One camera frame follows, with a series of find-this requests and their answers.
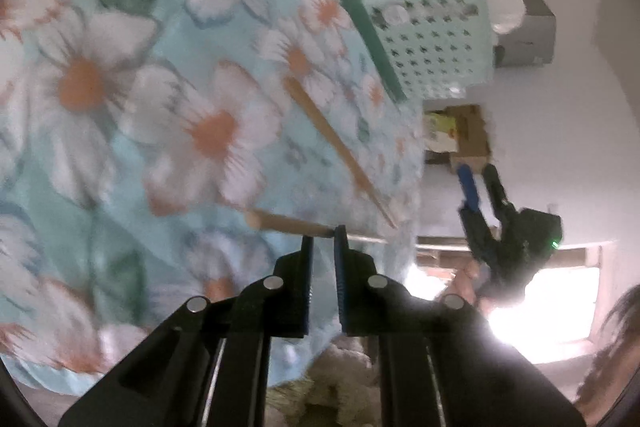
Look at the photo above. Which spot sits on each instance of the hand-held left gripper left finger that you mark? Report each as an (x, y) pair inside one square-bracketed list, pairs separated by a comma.
[(306, 292)]

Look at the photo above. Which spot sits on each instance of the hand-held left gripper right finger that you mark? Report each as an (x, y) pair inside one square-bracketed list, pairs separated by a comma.
[(341, 287)]

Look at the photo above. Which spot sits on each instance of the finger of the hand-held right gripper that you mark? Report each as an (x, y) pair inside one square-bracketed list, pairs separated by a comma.
[(497, 192), (468, 187)]

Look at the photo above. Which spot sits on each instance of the wooden chopstick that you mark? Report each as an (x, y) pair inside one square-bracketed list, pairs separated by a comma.
[(330, 137), (280, 222)]

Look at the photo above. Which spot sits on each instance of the mint green utensil holder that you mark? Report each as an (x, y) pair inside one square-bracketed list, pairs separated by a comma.
[(435, 42)]

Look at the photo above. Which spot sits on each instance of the person's right hand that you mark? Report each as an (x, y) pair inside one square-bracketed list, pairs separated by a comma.
[(462, 282)]

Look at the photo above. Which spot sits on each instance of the brown cardboard box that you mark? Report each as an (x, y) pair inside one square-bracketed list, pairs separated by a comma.
[(472, 137)]

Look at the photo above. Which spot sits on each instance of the white and yellow sack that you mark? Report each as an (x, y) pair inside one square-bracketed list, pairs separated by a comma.
[(440, 129)]

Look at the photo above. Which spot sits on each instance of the fluffy white blanket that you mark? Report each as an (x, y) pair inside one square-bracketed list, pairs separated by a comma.
[(330, 382)]

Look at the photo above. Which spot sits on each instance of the silver refrigerator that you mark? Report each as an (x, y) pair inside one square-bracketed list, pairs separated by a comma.
[(532, 37)]

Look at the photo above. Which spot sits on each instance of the blue floral blanket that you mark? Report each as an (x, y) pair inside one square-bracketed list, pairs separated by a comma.
[(150, 107)]

